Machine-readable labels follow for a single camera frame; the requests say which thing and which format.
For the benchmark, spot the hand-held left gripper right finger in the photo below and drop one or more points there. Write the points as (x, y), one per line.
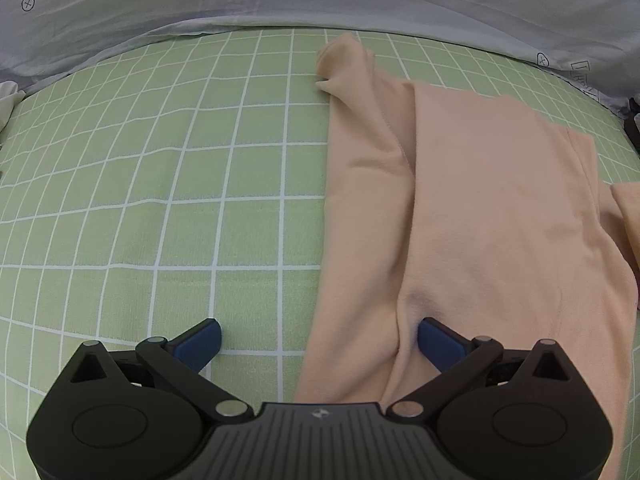
(436, 341)

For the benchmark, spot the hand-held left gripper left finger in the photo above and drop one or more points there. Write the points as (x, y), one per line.
(201, 344)

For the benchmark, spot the beige fleece garment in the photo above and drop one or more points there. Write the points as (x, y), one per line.
(475, 210)

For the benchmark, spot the dark grey clothes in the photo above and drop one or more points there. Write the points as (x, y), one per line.
(634, 125)

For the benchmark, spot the green grid cutting mat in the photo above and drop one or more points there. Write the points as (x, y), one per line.
(150, 185)

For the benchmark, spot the white crumpled garment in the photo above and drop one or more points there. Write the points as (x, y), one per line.
(7, 105)

